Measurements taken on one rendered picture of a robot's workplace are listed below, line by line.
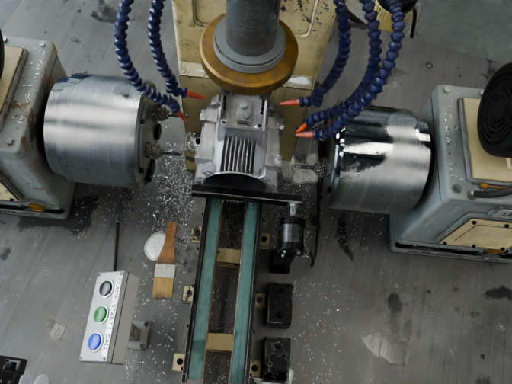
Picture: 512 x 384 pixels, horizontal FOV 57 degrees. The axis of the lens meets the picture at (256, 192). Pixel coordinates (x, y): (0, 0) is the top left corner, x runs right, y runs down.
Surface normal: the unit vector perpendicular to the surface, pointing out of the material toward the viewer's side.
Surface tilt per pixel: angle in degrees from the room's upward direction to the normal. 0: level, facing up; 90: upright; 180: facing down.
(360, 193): 66
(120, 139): 35
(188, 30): 90
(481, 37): 0
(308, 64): 90
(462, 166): 0
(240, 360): 0
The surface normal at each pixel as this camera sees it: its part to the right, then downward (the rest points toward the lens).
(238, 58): 0.07, -0.41
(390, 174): 0.00, 0.33
